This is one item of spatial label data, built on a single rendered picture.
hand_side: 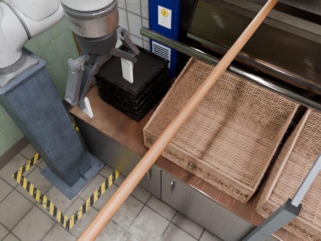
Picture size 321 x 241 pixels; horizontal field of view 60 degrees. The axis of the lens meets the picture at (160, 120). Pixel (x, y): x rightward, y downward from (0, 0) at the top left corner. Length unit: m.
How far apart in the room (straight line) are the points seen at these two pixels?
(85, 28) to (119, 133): 1.03
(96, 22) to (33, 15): 0.71
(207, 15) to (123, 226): 1.32
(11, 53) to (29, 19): 0.14
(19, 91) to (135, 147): 0.58
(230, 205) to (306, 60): 0.69
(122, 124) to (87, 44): 1.01
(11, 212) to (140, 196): 0.83
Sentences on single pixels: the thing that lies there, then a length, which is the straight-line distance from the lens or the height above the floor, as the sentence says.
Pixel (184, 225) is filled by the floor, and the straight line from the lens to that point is 1.87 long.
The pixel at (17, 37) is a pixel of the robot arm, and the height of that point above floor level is 1.15.
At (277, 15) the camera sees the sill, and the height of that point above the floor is 1.16.
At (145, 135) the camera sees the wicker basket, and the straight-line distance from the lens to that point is 1.32.
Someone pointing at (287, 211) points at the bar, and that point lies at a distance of 0.98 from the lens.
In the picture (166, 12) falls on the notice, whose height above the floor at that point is 1.01.
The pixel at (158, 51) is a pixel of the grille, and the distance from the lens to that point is 1.61.
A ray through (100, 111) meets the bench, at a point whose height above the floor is 0.58.
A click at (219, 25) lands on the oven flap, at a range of 1.35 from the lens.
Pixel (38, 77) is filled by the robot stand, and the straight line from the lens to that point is 1.29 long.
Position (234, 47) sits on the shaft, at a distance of 0.95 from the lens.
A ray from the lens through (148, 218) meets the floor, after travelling 1.88.
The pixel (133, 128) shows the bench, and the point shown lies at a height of 0.58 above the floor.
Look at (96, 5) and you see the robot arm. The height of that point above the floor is 1.56.
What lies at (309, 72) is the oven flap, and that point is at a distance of 1.32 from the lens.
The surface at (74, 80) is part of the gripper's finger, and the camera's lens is 0.56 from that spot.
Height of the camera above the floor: 1.81
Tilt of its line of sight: 55 degrees down
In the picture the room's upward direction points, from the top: straight up
